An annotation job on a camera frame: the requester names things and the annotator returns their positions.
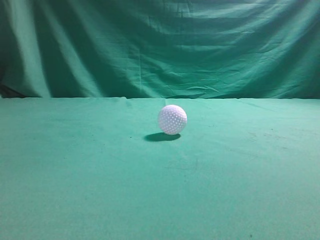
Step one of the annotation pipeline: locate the green backdrop curtain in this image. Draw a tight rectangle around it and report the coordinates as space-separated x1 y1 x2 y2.
0 0 320 99

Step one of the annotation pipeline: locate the white dimpled golf ball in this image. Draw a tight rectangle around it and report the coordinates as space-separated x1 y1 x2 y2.
157 104 188 136

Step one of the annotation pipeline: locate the green table cloth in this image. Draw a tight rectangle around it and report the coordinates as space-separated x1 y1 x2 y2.
0 98 320 240

